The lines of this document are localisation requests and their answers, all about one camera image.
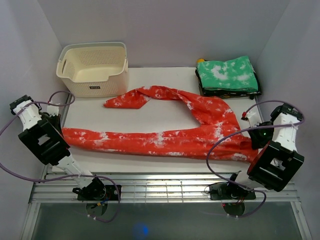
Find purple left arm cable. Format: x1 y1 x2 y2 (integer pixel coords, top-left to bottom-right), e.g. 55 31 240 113
0 90 122 223

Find red white tie-dye trousers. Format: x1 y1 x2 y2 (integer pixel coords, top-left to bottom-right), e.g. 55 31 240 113
62 85 258 163

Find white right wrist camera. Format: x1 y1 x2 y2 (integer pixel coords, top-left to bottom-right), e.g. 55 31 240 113
241 110 262 128

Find yellow object behind stack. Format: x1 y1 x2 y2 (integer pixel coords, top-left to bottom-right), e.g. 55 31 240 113
196 58 205 63

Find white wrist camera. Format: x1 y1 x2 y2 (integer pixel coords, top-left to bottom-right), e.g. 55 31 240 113
46 105 60 116
241 110 262 128

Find cream perforated plastic basket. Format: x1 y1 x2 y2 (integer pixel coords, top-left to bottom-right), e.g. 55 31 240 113
56 42 129 98

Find green white tie-dye trousers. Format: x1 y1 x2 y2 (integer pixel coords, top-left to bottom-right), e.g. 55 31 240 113
196 56 259 93

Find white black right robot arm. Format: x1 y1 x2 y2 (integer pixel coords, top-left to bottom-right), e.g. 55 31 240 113
225 103 305 199

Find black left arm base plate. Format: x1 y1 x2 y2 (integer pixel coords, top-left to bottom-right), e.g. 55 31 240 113
76 184 122 202

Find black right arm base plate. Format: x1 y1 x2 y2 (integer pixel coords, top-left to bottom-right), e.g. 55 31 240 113
209 183 256 200

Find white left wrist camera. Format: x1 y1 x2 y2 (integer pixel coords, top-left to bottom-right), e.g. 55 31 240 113
46 105 60 116

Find aluminium table frame rails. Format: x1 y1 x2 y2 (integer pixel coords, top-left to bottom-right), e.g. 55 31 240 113
21 92 312 240

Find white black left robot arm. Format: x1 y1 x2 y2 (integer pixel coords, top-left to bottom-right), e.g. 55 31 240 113
9 95 107 201

